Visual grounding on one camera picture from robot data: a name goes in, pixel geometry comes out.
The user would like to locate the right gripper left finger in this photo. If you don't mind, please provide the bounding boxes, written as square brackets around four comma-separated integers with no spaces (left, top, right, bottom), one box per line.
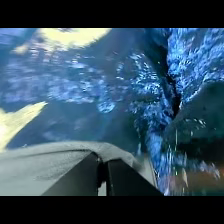
[43,152,100,197]

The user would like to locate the grey garment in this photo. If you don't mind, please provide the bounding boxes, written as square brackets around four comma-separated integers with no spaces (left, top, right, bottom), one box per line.
[0,140,158,197]

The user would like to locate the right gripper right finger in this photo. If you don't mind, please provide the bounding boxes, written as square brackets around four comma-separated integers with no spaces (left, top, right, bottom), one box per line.
[106,158,163,197]

